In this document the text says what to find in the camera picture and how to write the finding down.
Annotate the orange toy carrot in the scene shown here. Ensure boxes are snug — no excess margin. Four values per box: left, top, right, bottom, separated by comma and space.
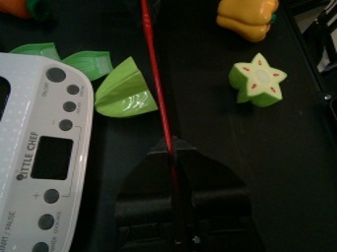
0, 0, 51, 22

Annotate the black table edge rail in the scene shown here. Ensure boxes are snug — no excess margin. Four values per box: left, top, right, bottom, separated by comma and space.
280, 0, 337, 122

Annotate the dark green toy leaf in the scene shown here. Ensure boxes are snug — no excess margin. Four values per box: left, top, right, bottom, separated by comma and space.
9, 41, 61, 62
60, 49, 114, 82

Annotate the light green toy leaf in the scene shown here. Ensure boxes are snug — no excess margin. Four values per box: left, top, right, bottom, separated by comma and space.
93, 55, 158, 119

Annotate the yellow toy bell pepper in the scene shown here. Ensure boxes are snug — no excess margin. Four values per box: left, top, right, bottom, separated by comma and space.
213, 0, 280, 43

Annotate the green star fruit slice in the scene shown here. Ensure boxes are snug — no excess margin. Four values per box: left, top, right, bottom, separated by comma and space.
225, 52, 290, 108

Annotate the red cable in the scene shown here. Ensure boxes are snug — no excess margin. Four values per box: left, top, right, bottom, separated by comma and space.
137, 0, 180, 191

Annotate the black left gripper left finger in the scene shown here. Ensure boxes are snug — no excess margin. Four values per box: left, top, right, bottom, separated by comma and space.
113, 136, 177, 252

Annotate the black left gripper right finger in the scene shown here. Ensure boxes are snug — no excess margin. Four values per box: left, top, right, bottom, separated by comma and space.
173, 137, 265, 252

